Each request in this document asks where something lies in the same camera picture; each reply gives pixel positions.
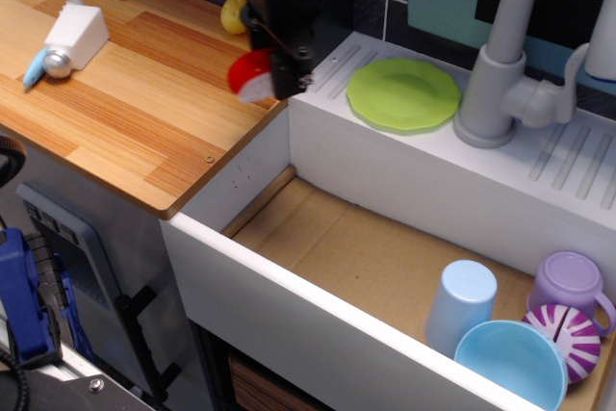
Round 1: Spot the red and white toy sushi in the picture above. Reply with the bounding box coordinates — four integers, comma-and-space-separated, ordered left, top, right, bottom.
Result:
227, 48, 274, 104

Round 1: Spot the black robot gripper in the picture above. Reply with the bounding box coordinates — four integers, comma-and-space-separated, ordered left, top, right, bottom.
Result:
242, 0, 337, 100

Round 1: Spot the grey oven door with handle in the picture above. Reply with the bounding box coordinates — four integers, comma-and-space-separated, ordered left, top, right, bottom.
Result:
16, 182, 181, 402

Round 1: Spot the yellow toy fruit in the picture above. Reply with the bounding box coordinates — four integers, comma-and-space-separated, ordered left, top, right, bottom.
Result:
220, 0, 247, 35

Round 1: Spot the lilac mug with handle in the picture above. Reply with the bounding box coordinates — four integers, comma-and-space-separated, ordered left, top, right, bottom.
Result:
526, 251, 615, 337

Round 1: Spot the brown cardboard sheet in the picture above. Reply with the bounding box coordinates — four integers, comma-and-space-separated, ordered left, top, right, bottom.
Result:
230, 176, 616, 411

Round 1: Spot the white toy sink unit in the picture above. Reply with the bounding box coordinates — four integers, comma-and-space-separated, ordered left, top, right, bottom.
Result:
162, 33, 615, 410

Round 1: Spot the dark vertical post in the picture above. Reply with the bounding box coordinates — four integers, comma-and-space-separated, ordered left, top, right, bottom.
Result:
312, 0, 354, 67

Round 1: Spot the purple and white toy ball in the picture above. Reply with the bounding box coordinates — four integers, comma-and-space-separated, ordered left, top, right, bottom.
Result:
523, 304, 602, 384

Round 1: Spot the white toy salt shaker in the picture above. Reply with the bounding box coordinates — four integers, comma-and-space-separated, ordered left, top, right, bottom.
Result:
42, 2, 110, 79

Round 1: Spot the blue clamp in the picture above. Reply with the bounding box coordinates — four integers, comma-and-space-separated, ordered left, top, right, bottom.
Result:
1, 228, 95, 369

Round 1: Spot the light blue plastic bowl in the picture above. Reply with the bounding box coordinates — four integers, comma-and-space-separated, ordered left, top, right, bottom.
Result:
454, 320, 569, 410

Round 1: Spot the grey toy faucet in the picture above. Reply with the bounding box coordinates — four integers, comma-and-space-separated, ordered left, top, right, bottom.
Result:
453, 0, 589, 148

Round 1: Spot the green plastic plate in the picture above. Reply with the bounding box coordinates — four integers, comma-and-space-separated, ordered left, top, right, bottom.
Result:
346, 58, 462, 133

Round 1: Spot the light blue toy fish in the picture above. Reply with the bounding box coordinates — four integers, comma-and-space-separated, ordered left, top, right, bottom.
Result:
22, 48, 48, 89

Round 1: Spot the light blue upturned cup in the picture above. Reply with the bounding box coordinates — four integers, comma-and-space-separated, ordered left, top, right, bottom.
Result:
423, 260, 498, 359

